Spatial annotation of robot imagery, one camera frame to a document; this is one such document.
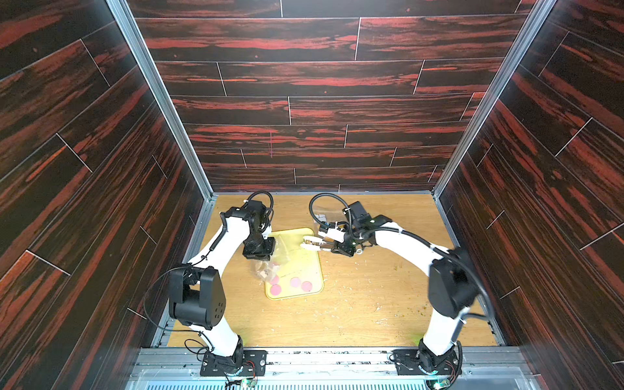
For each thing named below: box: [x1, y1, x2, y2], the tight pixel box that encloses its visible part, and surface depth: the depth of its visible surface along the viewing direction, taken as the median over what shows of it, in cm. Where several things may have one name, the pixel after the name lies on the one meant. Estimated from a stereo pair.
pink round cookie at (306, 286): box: [301, 280, 313, 293], surface depth 93 cm
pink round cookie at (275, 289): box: [270, 284, 282, 296], surface depth 92 cm
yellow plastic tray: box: [264, 228, 325, 300], surface depth 95 cm
